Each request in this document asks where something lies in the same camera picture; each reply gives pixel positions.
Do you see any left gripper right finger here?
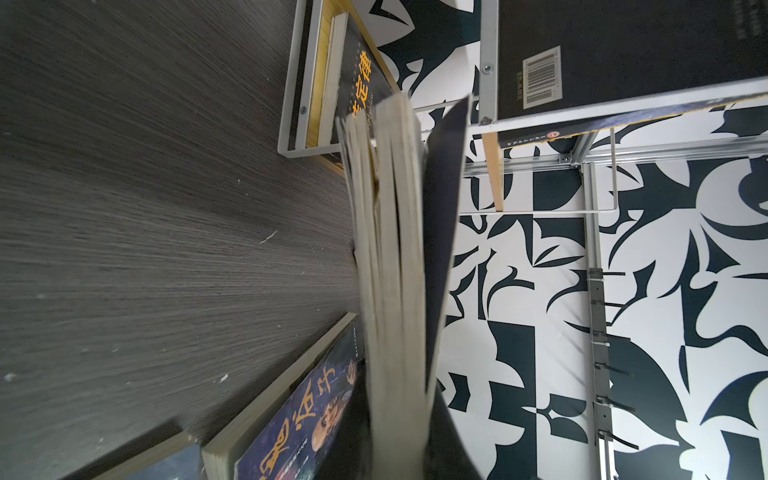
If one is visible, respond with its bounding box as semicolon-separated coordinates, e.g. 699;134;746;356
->
424;390;481;480

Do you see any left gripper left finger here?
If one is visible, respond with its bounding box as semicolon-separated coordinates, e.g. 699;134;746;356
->
315;361;371;479

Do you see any blue book yellow label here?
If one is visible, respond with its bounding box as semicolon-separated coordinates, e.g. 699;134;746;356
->
96;432;204;480

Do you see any purple portrait book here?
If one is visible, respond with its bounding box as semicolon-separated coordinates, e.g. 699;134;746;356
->
336;93;472;479
202;312;365;479

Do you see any black book on lower shelf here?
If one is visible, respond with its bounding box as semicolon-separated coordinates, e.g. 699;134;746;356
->
317;12;395;147

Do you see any wooden white-framed bookshelf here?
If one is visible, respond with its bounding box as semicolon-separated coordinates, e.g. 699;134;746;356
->
277;0;768;215

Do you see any black standing book on shelf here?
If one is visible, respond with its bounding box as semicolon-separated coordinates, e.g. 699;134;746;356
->
493;1;767;147

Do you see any wall hook rail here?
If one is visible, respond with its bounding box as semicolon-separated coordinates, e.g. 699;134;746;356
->
587;267;638;479

